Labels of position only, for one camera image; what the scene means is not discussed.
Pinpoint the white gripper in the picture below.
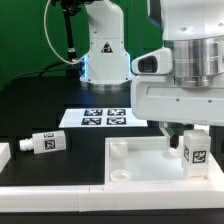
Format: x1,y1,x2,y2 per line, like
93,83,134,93
131,47,224,149

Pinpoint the white square table top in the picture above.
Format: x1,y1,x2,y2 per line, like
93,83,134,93
105,137,224,182

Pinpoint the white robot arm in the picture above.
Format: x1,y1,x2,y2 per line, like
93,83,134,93
81,0,224,126

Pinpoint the white tag sheet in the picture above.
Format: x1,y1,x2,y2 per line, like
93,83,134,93
59,108,147,128

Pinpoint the white left fence block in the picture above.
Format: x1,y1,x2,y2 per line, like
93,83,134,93
0,143,11,173

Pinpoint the black cable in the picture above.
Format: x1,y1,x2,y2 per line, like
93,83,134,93
2,61,73,91

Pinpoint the white front fence rail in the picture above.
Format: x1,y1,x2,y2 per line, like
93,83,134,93
0,181,224,212

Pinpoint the white cable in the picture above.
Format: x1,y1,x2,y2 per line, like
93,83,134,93
43,0,86,66

